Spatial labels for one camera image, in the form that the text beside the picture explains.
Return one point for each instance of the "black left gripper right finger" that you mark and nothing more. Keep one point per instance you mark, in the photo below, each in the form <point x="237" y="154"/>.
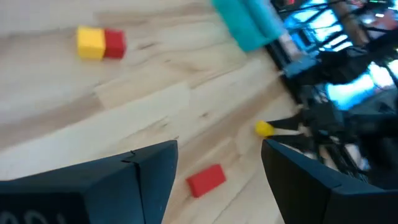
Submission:
<point x="326" y="202"/>

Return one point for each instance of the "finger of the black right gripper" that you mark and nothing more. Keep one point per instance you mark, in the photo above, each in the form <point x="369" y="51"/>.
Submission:
<point x="289" y="123"/>
<point x="295" y="140"/>

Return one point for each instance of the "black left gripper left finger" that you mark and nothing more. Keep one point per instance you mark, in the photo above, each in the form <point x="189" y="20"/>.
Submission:
<point x="93" y="193"/>

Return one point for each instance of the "short red block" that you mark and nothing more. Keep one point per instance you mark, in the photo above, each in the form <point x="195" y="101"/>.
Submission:
<point x="206" y="181"/>

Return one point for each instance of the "yellow cube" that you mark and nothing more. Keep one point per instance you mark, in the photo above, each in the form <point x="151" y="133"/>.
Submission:
<point x="90" y="43"/>

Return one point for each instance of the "red cube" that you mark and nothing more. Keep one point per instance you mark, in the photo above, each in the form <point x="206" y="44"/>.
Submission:
<point x="115" y="43"/>

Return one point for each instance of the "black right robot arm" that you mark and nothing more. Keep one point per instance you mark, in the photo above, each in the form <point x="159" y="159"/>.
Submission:
<point x="373" y="130"/>

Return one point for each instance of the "teal plastic bin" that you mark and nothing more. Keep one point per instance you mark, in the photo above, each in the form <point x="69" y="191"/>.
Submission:
<point x="248" y="25"/>

